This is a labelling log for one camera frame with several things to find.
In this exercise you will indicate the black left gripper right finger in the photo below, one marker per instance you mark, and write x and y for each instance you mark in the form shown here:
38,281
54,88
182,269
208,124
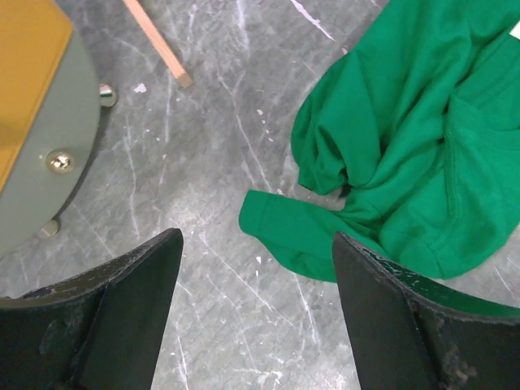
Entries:
409,332

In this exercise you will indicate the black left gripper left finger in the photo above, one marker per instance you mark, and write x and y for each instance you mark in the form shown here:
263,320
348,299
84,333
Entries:
101,329

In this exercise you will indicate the green t shirt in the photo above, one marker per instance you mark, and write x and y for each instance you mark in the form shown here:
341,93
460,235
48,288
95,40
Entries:
419,125

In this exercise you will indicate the grey and orange bin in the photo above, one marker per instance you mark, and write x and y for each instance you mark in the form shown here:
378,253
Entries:
51,101

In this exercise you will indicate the wooden clothes rack frame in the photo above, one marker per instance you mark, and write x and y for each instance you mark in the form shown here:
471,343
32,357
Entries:
159,43

